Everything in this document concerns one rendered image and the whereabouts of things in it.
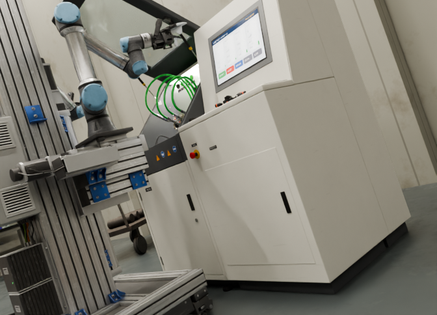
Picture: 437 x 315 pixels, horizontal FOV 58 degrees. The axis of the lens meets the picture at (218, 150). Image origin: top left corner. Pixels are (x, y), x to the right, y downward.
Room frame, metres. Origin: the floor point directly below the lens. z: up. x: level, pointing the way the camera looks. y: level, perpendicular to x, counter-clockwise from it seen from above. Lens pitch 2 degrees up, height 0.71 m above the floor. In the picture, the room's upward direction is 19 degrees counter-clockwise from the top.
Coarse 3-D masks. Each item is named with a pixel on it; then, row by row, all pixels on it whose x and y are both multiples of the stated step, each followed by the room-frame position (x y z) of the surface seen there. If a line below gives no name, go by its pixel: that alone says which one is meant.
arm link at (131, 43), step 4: (128, 36) 1.96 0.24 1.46; (132, 36) 1.97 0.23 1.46; (136, 36) 1.97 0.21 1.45; (140, 36) 1.98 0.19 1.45; (120, 40) 1.95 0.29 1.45; (124, 40) 1.94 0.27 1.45; (128, 40) 1.95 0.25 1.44; (132, 40) 1.96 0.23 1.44; (136, 40) 1.96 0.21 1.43; (140, 40) 1.97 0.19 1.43; (120, 44) 1.97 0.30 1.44; (124, 44) 1.94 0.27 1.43; (128, 44) 1.95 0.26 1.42; (132, 44) 1.95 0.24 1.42; (136, 44) 1.96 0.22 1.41; (140, 44) 1.98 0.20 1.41; (124, 48) 1.95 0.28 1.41; (128, 48) 1.96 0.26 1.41; (132, 48) 1.95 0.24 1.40; (136, 48) 1.96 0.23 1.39; (140, 48) 1.98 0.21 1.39; (124, 52) 1.97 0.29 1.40; (128, 52) 1.97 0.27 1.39
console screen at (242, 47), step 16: (240, 16) 2.12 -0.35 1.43; (256, 16) 2.02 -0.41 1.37; (224, 32) 2.23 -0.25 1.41; (240, 32) 2.12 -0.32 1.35; (256, 32) 2.03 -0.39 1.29; (224, 48) 2.23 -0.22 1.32; (240, 48) 2.13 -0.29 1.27; (256, 48) 2.03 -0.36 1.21; (224, 64) 2.23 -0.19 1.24; (240, 64) 2.13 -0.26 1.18; (256, 64) 2.03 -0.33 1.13; (224, 80) 2.23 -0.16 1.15
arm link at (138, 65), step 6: (132, 54) 1.96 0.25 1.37; (138, 54) 1.96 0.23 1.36; (132, 60) 1.96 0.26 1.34; (138, 60) 1.96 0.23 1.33; (144, 60) 1.98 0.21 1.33; (132, 66) 1.97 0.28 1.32; (138, 66) 1.96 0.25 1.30; (144, 66) 1.97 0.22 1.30; (138, 72) 1.98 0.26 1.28; (144, 72) 2.01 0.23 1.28
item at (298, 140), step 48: (240, 0) 2.13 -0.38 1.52; (288, 0) 1.98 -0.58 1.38; (288, 48) 1.89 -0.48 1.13; (288, 96) 1.81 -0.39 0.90; (336, 96) 2.06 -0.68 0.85; (192, 144) 2.17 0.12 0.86; (240, 144) 1.90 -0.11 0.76; (288, 144) 1.74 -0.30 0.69; (336, 144) 1.96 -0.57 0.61; (240, 192) 1.98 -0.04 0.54; (288, 192) 1.75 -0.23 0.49; (336, 192) 1.88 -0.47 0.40; (240, 240) 2.07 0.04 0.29; (288, 240) 1.82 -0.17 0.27; (336, 240) 1.80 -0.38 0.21; (288, 288) 1.96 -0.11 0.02; (336, 288) 1.77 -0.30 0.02
